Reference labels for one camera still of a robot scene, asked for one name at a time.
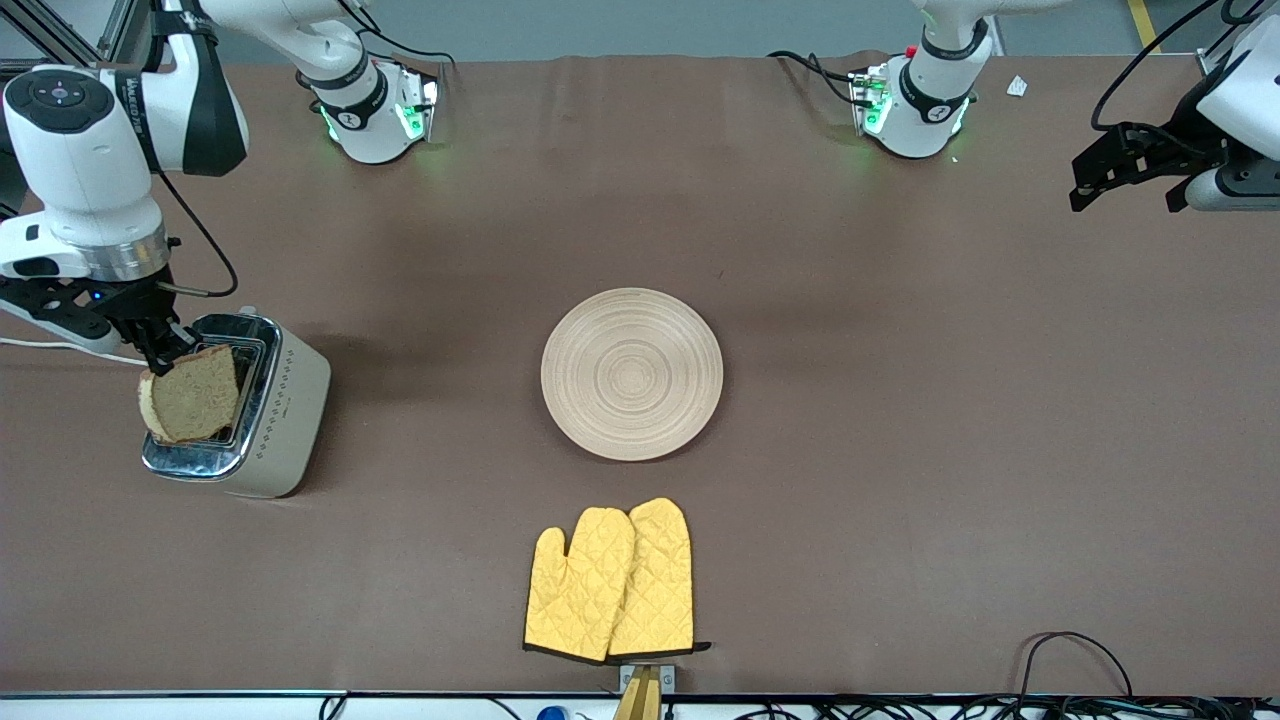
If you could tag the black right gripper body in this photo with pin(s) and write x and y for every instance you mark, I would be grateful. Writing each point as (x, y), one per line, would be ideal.
(137, 309)

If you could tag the aluminium frame profile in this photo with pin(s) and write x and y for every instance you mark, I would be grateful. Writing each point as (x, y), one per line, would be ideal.
(115, 25)

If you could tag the small white paper scrap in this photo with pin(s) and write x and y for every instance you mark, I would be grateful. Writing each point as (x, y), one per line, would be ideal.
(1017, 86)

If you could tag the round light wooden plate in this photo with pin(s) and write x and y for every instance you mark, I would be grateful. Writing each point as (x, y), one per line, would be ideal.
(632, 375)

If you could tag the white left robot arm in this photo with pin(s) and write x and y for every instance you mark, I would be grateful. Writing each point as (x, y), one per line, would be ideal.
(925, 110)

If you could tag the yellow quilted oven mitt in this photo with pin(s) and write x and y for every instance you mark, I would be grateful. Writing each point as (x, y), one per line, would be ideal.
(575, 590)
(660, 580)

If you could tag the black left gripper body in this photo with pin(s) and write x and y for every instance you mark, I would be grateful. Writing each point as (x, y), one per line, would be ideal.
(1186, 148)

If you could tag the wooden bracket with metal plate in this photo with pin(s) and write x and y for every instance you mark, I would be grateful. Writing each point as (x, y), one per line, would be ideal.
(641, 690)

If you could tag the cream and chrome toaster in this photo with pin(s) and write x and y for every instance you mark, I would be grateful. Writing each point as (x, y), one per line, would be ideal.
(285, 420)

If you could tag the brown-crusted toast slice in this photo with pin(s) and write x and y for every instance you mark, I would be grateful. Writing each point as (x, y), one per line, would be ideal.
(195, 395)

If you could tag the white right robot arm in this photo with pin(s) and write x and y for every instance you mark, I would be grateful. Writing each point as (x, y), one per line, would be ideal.
(90, 150)

